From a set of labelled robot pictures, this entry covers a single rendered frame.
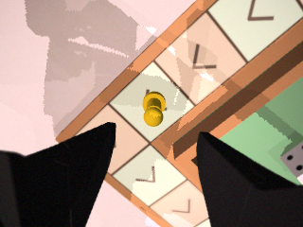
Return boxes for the yellow game pawn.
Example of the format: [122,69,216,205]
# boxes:
[143,92,166,127]

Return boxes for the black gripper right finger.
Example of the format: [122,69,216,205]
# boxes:
[196,131,303,227]

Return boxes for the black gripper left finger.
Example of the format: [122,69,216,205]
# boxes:
[0,122,116,227]

